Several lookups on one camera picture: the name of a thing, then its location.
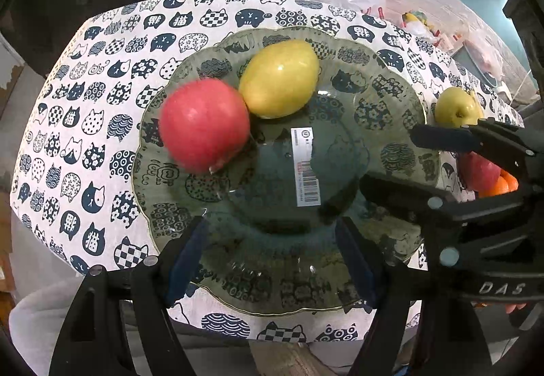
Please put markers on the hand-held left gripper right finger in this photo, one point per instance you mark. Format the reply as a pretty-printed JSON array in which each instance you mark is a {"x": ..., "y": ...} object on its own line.
[{"x": 359, "y": 261}]

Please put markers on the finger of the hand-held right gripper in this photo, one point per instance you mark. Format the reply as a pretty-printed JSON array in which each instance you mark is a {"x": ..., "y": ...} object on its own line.
[
  {"x": 450, "y": 137},
  {"x": 408, "y": 193}
]

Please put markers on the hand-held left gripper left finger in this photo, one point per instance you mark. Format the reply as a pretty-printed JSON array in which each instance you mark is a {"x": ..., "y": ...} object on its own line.
[{"x": 189, "y": 257}]

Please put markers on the yellow-green apple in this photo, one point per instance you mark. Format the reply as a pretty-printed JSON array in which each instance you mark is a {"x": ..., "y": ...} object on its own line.
[{"x": 457, "y": 106}]

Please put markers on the red apple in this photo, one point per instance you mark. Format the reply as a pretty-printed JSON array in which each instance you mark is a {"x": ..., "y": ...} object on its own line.
[
  {"x": 478, "y": 172},
  {"x": 204, "y": 125}
]

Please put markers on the orange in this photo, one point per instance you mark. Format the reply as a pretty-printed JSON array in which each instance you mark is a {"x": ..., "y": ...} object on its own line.
[
  {"x": 509, "y": 181},
  {"x": 493, "y": 191}
]

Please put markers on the green glass plate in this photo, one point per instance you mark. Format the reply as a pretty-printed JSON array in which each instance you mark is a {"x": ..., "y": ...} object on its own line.
[{"x": 263, "y": 261}]

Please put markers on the yellow lemon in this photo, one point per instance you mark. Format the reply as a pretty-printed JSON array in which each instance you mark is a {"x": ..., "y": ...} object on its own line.
[{"x": 278, "y": 78}]

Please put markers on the person's right hand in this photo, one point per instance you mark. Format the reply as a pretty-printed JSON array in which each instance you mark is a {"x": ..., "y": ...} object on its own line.
[{"x": 515, "y": 308}]

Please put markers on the white barcode sticker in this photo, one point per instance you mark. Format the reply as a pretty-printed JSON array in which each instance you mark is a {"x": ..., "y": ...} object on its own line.
[{"x": 305, "y": 163}]

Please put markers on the cat print tablecloth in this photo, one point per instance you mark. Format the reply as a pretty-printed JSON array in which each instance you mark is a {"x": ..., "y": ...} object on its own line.
[{"x": 63, "y": 112}]

